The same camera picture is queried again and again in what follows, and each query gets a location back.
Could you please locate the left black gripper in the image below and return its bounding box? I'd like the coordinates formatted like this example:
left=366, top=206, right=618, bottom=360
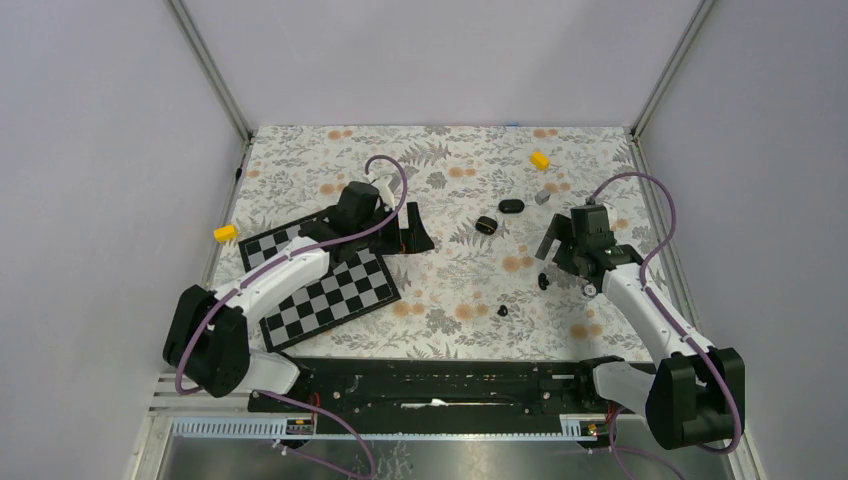
left=355, top=202, right=434, bottom=255

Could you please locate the black earbud charging case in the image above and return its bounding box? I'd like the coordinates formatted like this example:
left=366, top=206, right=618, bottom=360
left=474, top=216, right=498, bottom=236

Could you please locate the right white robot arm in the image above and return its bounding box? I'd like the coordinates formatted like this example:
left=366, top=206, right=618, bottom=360
left=536, top=204, right=745, bottom=450

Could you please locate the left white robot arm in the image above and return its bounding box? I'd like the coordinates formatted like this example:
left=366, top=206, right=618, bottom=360
left=162, top=181, right=434, bottom=411

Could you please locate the black oval case lid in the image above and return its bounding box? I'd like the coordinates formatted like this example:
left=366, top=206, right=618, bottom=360
left=498, top=199, right=525, bottom=214

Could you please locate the small grey block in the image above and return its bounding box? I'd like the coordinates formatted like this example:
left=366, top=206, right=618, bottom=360
left=534, top=189, right=551, bottom=205

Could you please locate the black white checkerboard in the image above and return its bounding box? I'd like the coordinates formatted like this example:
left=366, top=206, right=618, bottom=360
left=259, top=250, right=401, bottom=352

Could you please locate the yellow block far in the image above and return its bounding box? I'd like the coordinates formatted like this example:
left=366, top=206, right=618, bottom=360
left=529, top=151, right=550, bottom=171

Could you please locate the yellow block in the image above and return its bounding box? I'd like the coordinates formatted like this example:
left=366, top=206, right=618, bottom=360
left=213, top=224, right=239, bottom=243
left=529, top=151, right=550, bottom=171

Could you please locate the floral patterned table mat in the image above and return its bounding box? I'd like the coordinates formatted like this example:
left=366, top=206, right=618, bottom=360
left=229, top=125, right=663, bottom=362

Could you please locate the yellow block left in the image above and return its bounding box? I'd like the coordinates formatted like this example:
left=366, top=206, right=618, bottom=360
left=213, top=224, right=239, bottom=243

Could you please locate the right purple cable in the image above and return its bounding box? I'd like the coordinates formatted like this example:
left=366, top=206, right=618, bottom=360
left=585, top=172, right=745, bottom=456

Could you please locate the purple cable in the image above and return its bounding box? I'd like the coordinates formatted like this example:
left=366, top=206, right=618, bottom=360
left=585, top=172, right=745, bottom=456
left=174, top=154, right=409, bottom=397

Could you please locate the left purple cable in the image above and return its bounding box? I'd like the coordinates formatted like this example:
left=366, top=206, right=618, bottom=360
left=174, top=154, right=409, bottom=397

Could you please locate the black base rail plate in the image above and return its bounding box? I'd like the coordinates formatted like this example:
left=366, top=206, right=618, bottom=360
left=288, top=358, right=612, bottom=435

